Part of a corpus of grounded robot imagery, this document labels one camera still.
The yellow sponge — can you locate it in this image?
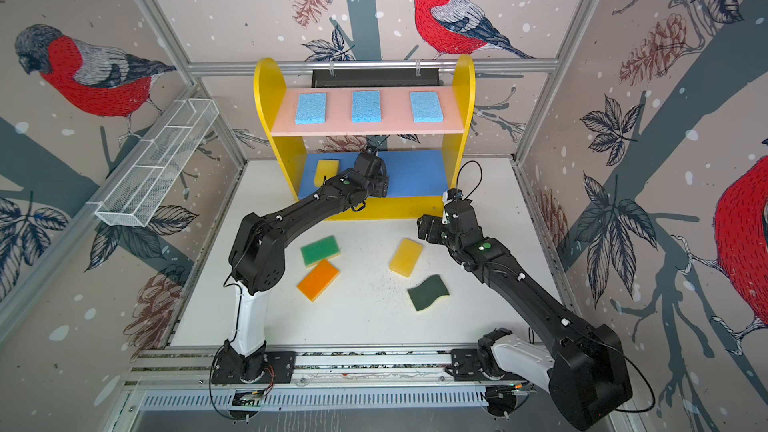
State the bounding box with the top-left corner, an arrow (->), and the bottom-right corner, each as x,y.
388,238 -> 423,278
313,159 -> 339,188

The light blue sponge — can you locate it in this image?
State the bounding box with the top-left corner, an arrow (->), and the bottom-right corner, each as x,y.
409,91 -> 444,123
294,93 -> 327,125
351,90 -> 382,124

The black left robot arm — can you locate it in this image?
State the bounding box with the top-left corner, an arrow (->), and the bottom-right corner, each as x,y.
209,152 -> 389,385

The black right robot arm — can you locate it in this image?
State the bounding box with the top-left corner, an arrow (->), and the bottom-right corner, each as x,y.
417,189 -> 633,431

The yellow shelf unit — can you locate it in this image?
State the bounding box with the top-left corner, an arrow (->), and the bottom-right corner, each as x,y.
253,55 -> 476,220

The black bar behind shelf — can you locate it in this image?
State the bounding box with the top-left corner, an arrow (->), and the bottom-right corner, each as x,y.
311,68 -> 442,88

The dark green wavy scourer right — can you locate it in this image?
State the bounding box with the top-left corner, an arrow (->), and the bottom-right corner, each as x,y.
407,275 -> 450,312

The green topped sponge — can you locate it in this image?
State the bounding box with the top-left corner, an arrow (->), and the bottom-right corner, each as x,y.
300,235 -> 341,268

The orange topped sponge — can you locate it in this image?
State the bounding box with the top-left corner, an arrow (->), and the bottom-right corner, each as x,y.
297,259 -> 340,302

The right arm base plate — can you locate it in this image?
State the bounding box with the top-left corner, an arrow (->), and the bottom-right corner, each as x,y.
444,348 -> 528,384

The aluminium front rail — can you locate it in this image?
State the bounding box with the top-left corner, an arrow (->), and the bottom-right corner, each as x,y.
131,344 -> 625,391

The white wire mesh basket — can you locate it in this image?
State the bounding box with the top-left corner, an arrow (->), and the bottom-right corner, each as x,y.
95,98 -> 219,227

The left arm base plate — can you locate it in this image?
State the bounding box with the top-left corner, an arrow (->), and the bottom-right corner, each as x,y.
210,349 -> 296,386

